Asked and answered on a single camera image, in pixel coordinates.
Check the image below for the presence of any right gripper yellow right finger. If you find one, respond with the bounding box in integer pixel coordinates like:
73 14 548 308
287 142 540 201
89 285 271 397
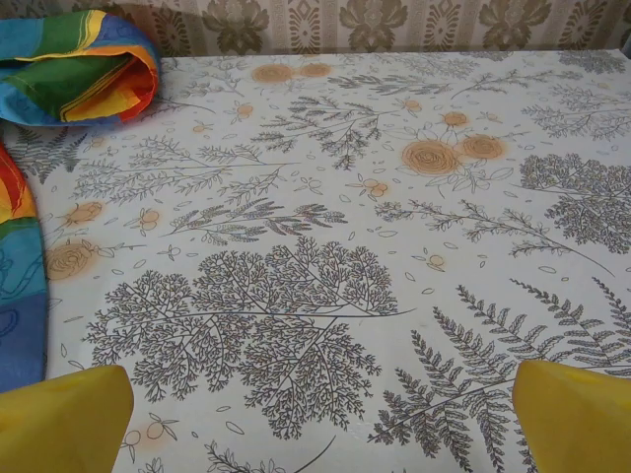
512 358 631 473

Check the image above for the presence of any floral fern print tablecloth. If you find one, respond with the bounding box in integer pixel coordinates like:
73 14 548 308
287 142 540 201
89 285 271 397
0 47 631 473

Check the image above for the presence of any rainbow striped jacket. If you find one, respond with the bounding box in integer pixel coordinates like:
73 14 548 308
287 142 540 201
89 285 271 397
0 9 162 386

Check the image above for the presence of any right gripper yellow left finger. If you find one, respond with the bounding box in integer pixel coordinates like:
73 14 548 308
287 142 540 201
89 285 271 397
0 364 135 473

